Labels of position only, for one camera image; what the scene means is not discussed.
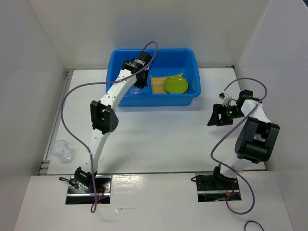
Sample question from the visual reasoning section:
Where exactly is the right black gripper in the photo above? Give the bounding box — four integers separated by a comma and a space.
207, 103, 245, 126

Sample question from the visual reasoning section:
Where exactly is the clear glass cup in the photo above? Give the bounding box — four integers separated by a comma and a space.
129, 86, 142, 95
51, 140, 74, 162

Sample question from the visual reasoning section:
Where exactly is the woven bamboo mat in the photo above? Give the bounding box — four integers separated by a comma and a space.
150, 73, 183, 94

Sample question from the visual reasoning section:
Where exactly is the green plastic plate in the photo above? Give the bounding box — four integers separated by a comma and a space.
164, 76, 189, 94

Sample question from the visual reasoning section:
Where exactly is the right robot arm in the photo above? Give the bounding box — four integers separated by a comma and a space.
207, 90, 280, 190

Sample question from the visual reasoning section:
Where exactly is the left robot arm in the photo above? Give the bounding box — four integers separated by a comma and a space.
74, 51, 152, 193

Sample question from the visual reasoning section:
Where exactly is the blue plastic bin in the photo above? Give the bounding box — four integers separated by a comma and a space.
106, 48, 201, 107

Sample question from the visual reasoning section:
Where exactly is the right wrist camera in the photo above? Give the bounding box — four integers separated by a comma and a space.
219, 91, 232, 107

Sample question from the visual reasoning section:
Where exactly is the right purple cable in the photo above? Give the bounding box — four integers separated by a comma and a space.
210, 77, 268, 215

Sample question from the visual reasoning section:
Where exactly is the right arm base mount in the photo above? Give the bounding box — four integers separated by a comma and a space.
190, 173, 242, 202

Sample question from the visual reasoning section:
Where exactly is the black cable loop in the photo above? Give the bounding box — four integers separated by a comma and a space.
244, 220, 266, 231

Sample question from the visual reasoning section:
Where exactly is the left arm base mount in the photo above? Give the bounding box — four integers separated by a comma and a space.
59, 175, 112, 205

